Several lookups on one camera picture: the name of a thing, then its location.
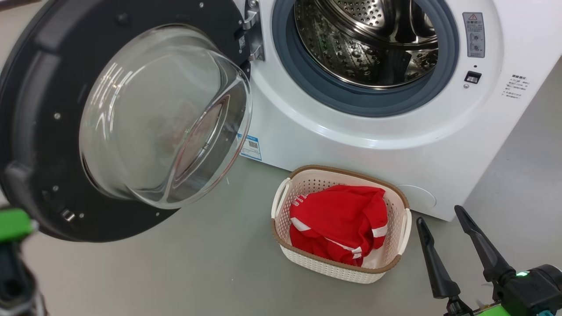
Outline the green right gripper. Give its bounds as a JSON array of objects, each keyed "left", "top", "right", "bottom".
[{"left": 416, "top": 205, "right": 516, "bottom": 316}]

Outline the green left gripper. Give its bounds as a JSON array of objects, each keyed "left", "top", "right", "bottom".
[{"left": 0, "top": 162, "right": 38, "bottom": 243}]

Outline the black washing machine door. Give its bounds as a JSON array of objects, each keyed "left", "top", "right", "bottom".
[{"left": 0, "top": 0, "right": 266, "bottom": 243}]

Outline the red garment with white stripes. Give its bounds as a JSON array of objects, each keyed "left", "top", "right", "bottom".
[{"left": 289, "top": 185, "right": 389, "bottom": 267}]

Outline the cream perforated laundry basket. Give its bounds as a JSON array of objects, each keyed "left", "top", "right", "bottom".
[{"left": 271, "top": 165, "right": 412, "bottom": 284}]

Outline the white front-load washing machine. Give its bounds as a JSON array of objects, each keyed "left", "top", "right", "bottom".
[{"left": 233, "top": 0, "right": 562, "bottom": 222}]

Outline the grey rubber door gasket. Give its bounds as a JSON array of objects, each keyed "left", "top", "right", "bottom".
[{"left": 271, "top": 0, "right": 460, "bottom": 118}]

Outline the steel washing machine drum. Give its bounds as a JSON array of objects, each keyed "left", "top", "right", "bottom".
[{"left": 293, "top": 0, "right": 440, "bottom": 90}]

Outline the metal door hinge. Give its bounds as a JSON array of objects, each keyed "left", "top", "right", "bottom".
[{"left": 241, "top": 0, "right": 265, "bottom": 62}]

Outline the grey warning sticker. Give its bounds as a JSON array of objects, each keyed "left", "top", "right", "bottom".
[{"left": 462, "top": 12, "right": 486, "bottom": 58}]

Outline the blue energy label sticker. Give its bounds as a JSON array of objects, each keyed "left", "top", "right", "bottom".
[{"left": 239, "top": 134, "right": 263, "bottom": 161}]

